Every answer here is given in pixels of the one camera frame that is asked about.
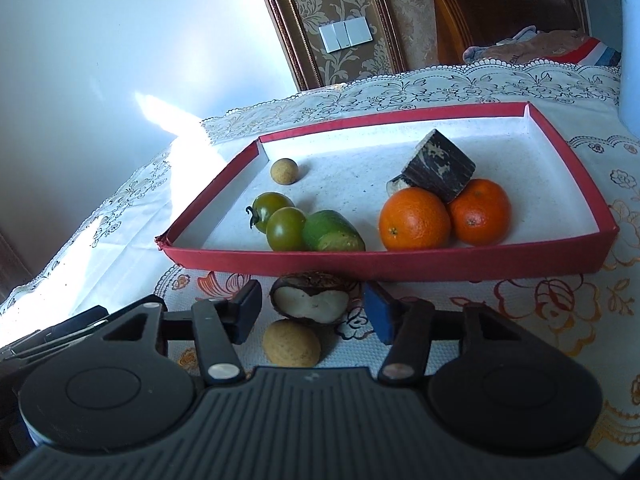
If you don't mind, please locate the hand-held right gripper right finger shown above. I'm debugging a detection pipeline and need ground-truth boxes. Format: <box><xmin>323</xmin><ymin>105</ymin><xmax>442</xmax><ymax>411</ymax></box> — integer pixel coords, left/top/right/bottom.
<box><xmin>363</xmin><ymin>282</ymin><xmax>527</xmax><ymax>387</ymax></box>

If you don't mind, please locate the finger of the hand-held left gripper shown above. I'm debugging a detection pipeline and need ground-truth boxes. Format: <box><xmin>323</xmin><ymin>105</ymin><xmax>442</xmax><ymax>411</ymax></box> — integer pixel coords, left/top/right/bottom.
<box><xmin>10</xmin><ymin>304</ymin><xmax>110</xmax><ymax>357</ymax></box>

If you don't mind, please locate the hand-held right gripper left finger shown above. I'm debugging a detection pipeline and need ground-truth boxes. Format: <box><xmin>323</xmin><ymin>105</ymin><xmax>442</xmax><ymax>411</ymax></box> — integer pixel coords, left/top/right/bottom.
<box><xmin>102</xmin><ymin>279</ymin><xmax>264</xmax><ymax>387</ymax></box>

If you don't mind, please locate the tan longan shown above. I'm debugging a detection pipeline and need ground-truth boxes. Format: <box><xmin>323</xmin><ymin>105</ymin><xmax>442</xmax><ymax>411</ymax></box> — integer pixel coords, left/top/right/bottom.
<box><xmin>262</xmin><ymin>319</ymin><xmax>322</xmax><ymax>367</ymax></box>
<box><xmin>270</xmin><ymin>158</ymin><xmax>300</xmax><ymax>186</ymax></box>

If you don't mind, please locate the green cucumber piece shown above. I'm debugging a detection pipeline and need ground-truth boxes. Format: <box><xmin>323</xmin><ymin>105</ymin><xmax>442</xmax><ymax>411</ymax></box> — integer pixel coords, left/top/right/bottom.
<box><xmin>301</xmin><ymin>209</ymin><xmax>367</xmax><ymax>253</ymax></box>

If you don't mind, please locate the orange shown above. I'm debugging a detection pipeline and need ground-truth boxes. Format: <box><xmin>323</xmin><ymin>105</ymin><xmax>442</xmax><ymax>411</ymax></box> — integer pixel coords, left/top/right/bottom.
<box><xmin>378</xmin><ymin>187</ymin><xmax>453</xmax><ymax>252</ymax></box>
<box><xmin>446</xmin><ymin>178</ymin><xmax>512</xmax><ymax>247</ymax></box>

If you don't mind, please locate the green tomato with stem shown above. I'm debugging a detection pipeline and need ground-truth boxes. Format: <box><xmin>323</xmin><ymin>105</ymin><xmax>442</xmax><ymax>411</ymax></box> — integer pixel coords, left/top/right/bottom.
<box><xmin>245</xmin><ymin>192</ymin><xmax>296</xmax><ymax>234</ymax></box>

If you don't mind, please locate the red cardboard tray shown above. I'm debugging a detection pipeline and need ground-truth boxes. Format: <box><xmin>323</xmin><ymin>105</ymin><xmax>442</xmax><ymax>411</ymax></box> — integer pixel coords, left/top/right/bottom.
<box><xmin>156</xmin><ymin>101</ymin><xmax>621</xmax><ymax>282</ymax></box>

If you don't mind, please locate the large dark sugarcane piece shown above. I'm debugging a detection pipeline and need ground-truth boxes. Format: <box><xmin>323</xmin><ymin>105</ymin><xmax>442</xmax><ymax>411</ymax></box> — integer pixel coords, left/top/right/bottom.
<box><xmin>402</xmin><ymin>128</ymin><xmax>476</xmax><ymax>205</ymax></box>

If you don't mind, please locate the striped pink blanket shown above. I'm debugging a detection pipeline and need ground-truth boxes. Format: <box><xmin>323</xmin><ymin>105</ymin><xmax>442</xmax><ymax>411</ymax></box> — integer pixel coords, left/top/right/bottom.
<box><xmin>462</xmin><ymin>24</ymin><xmax>624</xmax><ymax>69</ymax></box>

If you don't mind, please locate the wooden headboard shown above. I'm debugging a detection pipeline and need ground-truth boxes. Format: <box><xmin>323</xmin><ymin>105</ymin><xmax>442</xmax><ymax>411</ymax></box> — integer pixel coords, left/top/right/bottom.
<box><xmin>409</xmin><ymin>0</ymin><xmax>589</xmax><ymax>64</ymax></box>

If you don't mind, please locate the pale blue kettle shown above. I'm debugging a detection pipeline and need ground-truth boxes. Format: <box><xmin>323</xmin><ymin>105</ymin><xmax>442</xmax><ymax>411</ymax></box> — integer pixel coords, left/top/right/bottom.
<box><xmin>607</xmin><ymin>0</ymin><xmax>640</xmax><ymax>139</ymax></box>

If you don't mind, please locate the white wall switch panel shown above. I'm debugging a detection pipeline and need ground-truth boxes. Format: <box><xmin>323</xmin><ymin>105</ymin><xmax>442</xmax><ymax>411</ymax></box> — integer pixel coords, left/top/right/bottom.
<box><xmin>318</xmin><ymin>16</ymin><xmax>374</xmax><ymax>54</ymax></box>

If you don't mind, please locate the brown framed wall panel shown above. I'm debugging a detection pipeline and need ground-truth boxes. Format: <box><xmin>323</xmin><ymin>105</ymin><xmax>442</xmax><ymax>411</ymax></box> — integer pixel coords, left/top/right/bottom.
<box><xmin>249</xmin><ymin>0</ymin><xmax>406</xmax><ymax>93</ymax></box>

